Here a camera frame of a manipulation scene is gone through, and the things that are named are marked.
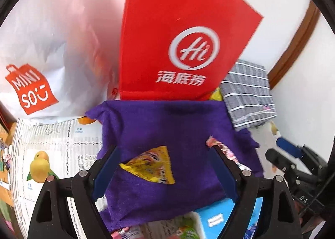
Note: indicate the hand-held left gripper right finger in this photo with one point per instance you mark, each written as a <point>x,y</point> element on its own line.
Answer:
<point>225,173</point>

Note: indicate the yellow glossy packet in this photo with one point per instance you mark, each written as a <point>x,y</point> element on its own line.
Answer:
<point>216,95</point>

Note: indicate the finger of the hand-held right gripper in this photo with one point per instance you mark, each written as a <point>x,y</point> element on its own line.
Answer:
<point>277,159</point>
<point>288,147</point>

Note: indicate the blue box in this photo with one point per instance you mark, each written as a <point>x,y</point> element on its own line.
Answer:
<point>219,218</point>

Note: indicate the red paper bag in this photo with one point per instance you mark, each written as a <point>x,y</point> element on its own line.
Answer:
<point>167,19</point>

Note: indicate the yellow snack packet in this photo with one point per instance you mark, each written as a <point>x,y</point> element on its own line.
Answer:
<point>154,165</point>

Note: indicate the red white snack packet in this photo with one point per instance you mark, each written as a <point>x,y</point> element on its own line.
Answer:
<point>225,150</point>

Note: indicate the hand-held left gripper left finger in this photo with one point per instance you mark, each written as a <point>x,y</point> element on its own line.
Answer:
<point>104,173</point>

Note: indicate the grey checked cloth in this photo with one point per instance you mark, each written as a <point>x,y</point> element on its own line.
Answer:
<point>246,92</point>

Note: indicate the white paper bag orange logo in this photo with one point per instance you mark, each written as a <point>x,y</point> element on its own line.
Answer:
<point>52,32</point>

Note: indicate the green snack packet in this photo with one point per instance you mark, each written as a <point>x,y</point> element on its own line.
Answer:
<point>183,229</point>

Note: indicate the wooden door trim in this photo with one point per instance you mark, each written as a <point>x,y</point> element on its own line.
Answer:
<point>295,42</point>

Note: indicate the purple towel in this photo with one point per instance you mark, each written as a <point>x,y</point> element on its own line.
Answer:
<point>183,129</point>

